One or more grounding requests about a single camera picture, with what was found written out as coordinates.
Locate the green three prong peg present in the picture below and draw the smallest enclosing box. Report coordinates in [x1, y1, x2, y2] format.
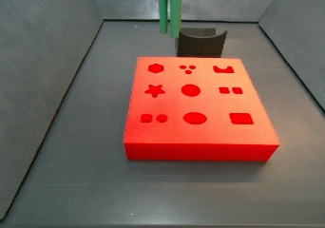
[160, 0, 182, 38]

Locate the dark grey curved block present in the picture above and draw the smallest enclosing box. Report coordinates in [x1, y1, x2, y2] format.
[177, 28, 228, 58]

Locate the red shape sorter block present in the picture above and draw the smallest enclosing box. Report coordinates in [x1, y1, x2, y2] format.
[124, 57, 280, 162]

